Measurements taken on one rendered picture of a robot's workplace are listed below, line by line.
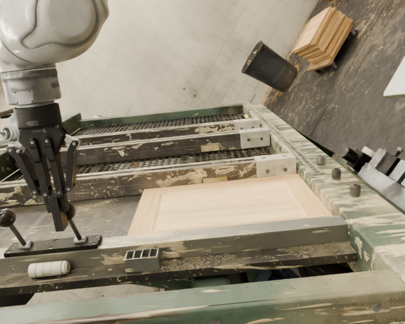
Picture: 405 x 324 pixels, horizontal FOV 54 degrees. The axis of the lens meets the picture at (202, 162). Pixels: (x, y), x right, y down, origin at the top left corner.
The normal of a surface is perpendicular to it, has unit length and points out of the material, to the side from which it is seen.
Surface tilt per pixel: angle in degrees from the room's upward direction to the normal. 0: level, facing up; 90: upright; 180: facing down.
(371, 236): 54
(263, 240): 90
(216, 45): 90
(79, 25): 113
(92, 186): 90
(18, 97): 90
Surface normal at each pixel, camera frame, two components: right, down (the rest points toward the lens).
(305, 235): 0.02, 0.27
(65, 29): 0.54, 0.20
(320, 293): -0.10, -0.96
